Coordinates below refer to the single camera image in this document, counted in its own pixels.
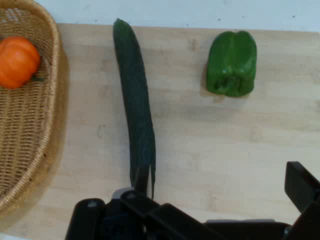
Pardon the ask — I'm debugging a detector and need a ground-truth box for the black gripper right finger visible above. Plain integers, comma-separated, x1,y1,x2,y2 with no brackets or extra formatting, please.
284,161,320,240

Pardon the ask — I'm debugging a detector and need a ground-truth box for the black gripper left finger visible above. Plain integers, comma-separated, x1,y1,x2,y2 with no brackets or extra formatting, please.
65,164,223,240

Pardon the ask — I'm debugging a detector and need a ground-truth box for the light wooden cutting board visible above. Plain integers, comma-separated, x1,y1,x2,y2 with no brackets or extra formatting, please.
0,22,320,240

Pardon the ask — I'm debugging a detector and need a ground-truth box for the long dark green cucumber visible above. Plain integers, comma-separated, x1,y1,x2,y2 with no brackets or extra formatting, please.
112,17,157,199

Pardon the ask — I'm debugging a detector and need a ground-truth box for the green bell pepper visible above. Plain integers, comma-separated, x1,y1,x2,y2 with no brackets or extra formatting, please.
205,30,258,98

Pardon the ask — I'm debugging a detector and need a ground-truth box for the orange-red tomato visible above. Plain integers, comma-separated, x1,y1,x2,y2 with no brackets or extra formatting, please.
0,36,42,90

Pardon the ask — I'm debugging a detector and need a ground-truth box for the tan wicker basket with handles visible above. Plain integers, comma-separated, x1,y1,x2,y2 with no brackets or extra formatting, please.
0,0,62,214

